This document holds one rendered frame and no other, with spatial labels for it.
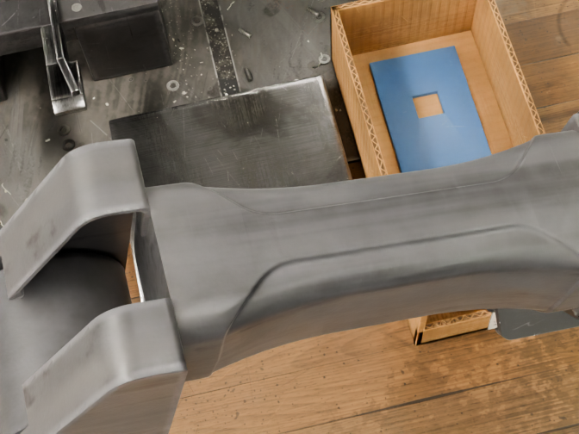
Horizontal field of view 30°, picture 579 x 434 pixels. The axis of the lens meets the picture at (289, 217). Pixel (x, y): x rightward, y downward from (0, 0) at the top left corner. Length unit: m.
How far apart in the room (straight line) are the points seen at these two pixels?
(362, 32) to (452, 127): 0.10
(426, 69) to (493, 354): 0.24
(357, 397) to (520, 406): 0.11
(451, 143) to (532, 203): 0.41
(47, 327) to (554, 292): 0.20
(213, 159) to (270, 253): 0.44
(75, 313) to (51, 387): 0.04
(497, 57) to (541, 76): 0.06
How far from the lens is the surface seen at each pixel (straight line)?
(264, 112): 0.83
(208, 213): 0.39
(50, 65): 0.81
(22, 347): 0.43
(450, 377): 0.77
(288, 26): 0.90
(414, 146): 0.83
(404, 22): 0.86
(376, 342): 0.78
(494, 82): 0.86
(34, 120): 0.88
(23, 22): 0.83
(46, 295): 0.43
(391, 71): 0.86
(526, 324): 0.63
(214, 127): 0.83
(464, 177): 0.42
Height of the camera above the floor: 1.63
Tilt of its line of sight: 65 degrees down
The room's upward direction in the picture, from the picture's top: 5 degrees counter-clockwise
